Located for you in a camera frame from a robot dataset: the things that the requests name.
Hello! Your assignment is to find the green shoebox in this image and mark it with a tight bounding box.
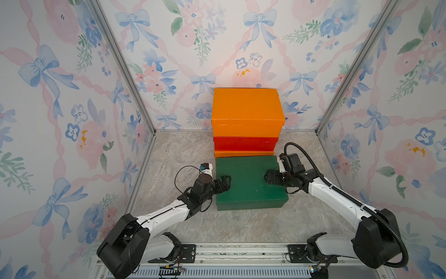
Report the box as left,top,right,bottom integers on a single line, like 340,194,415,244
216,156,289,211

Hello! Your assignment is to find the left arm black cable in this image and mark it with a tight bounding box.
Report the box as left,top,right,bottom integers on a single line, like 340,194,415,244
173,165,213,213

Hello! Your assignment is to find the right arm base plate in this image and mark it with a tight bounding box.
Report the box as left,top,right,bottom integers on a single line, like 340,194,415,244
286,244,330,264

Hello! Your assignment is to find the red shoebox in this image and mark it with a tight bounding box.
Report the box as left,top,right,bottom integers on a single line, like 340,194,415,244
213,137,279,151

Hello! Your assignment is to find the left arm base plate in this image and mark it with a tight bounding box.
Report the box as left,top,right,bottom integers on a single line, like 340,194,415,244
148,244,196,264

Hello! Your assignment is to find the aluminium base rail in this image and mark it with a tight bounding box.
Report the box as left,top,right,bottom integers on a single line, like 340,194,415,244
89,241,396,279

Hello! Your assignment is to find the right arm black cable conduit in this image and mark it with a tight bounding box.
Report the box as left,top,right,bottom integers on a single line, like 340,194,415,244
283,142,409,279

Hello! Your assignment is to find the corner aluminium post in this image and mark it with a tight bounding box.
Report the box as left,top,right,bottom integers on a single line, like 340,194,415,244
86,0,156,136
315,0,401,136

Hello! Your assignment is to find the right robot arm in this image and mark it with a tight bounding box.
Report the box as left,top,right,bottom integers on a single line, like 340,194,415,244
264,169,410,269

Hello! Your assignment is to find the left corner aluminium post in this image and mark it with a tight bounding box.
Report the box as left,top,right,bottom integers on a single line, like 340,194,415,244
86,0,156,136

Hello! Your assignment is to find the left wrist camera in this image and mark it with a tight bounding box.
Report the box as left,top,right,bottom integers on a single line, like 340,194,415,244
200,163,213,177

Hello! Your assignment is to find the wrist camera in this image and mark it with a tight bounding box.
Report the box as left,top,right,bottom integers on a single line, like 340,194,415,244
200,163,213,177
278,153,290,173

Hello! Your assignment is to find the right corner aluminium post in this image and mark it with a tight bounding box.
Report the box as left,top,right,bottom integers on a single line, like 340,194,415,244
315,0,401,136

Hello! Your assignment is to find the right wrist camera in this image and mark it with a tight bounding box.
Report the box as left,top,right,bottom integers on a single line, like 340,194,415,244
278,153,290,173

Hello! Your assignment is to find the orange shoebox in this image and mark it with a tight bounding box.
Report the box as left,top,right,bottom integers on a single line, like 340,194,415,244
214,151,274,158
211,88,285,138

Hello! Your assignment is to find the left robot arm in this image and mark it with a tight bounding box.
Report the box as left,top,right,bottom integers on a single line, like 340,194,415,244
96,173,231,279

